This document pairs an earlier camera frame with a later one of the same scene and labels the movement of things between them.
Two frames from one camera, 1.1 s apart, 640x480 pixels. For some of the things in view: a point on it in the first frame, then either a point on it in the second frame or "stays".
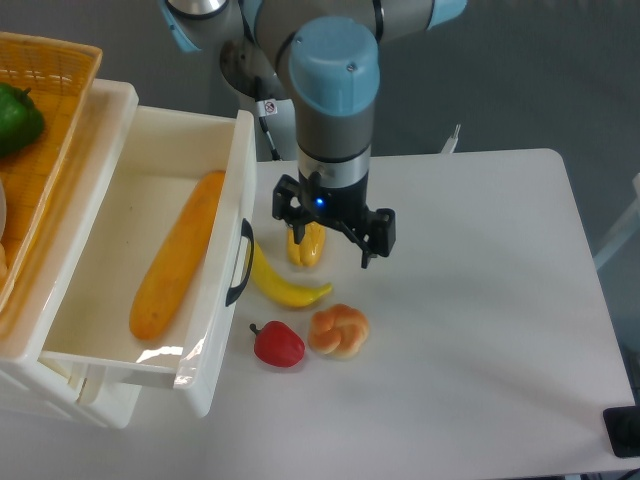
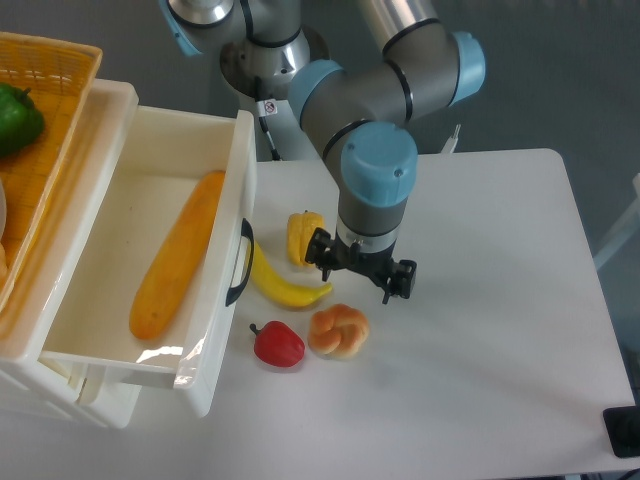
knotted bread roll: [339, 331] stays
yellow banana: [280, 291] stays
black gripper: [374, 233] -> [379, 267]
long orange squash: [178, 256] stays
